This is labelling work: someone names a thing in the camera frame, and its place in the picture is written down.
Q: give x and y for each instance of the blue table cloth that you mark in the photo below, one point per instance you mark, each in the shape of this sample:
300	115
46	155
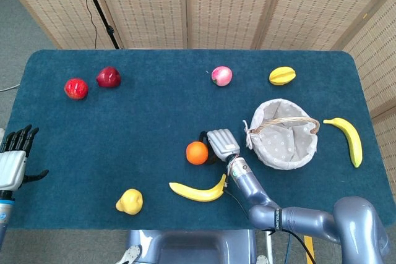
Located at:
139	128

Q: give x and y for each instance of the white perforated metal plate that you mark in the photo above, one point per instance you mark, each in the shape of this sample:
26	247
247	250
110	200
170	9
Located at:
262	260
131	253

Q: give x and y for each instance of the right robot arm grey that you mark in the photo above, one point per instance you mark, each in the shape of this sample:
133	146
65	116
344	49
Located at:
309	217

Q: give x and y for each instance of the orange fruit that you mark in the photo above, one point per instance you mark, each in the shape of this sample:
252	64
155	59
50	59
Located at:
197	153

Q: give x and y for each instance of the yellow pear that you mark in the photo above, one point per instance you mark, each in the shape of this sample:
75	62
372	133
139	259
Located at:
130	202

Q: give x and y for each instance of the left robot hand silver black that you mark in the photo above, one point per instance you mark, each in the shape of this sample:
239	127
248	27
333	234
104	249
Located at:
10	168

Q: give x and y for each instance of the yellow starfruit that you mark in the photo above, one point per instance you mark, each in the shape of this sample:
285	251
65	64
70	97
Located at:
282	76

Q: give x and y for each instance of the bamboo folding screen panel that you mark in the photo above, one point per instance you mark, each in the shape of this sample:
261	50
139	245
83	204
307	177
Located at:
321	4
148	4
377	60
52	1
229	4

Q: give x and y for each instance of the black tripod pole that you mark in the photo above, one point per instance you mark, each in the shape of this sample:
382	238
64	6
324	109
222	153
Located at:
99	10

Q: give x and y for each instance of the pink peach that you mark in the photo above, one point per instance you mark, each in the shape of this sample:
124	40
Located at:
221	76

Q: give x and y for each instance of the yellow floor tape strip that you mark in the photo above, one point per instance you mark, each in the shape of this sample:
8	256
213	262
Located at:
309	245

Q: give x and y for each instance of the yellow banana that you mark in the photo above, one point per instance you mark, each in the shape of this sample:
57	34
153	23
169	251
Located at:
349	134
198	193

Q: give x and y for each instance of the grey robot base body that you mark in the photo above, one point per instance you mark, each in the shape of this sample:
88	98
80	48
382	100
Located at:
191	245

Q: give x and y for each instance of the dark red apple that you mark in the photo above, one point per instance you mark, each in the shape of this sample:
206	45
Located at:
108	77

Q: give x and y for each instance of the wicker basket with cloth liner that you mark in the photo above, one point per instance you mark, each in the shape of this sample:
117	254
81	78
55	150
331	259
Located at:
284	146

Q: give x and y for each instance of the white table leg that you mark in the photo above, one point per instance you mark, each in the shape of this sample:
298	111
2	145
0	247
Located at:
269	245

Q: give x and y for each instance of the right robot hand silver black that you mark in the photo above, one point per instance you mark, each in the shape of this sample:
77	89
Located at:
224	145

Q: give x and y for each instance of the red speckled strawberry fruit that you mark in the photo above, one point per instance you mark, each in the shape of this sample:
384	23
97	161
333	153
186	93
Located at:
76	89

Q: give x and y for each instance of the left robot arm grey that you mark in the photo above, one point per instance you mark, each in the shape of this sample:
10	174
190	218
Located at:
4	214

